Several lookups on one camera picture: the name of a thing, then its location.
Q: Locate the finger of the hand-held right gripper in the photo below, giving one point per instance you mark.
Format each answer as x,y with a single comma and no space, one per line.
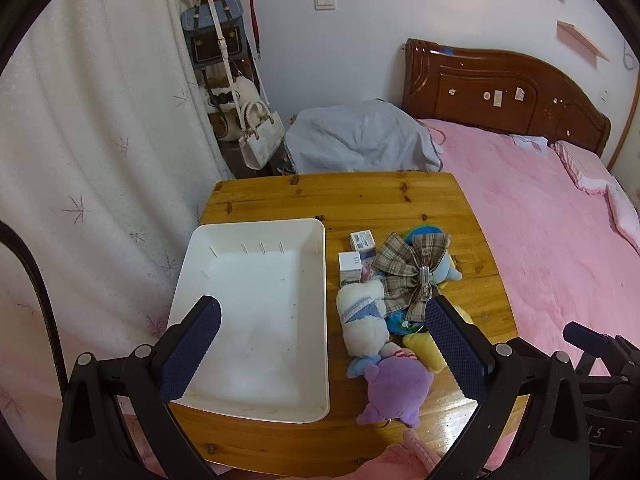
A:
582,338

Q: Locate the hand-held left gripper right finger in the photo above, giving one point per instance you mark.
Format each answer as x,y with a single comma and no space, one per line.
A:
452,345

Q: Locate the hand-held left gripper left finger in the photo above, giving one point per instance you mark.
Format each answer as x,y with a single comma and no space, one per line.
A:
192,350

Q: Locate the yellow plush toy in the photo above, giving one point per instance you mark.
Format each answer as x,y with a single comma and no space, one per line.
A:
425,350

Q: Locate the red-striped white plush toy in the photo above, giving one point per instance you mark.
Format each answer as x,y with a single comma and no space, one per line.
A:
400,354

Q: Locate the purple plush toy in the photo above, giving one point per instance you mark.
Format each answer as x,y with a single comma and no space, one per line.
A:
395,385

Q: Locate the grey-blue plush toy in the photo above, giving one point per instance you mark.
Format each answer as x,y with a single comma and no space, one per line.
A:
444,272

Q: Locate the white plastic tray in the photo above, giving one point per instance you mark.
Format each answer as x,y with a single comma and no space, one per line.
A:
260,310

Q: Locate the plaid bow hair clip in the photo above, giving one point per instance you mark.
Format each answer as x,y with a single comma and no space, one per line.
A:
400,265

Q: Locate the pink fuzzy garment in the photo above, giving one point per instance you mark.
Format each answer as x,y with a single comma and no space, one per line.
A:
400,462

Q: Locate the white and purple box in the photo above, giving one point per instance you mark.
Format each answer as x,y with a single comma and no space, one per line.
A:
349,265

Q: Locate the small white box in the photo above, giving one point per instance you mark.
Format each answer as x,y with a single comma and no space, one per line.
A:
362,240

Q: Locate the pink pillow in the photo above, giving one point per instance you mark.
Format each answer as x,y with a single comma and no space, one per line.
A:
590,170

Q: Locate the dark side table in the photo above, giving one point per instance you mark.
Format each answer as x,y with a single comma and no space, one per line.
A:
232,160

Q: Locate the grey cloth cover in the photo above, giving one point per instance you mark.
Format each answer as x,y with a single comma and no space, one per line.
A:
360,135

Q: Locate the white patterned curtain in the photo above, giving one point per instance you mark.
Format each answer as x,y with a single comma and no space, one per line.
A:
100,135

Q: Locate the brown wooden headboard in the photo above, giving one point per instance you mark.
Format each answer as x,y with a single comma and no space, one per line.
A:
475,85

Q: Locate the furry bear bag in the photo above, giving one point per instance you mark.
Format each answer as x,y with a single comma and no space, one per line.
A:
245,90

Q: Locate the denim handbag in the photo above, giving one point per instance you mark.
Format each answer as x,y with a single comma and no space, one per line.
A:
210,35

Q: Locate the white wall outlet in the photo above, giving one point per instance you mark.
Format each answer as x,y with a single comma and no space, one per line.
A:
605,95

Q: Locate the pink wall shelf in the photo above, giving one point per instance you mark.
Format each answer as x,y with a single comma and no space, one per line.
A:
580,35

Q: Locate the white wall switch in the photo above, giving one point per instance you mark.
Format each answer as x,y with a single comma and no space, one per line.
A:
325,1

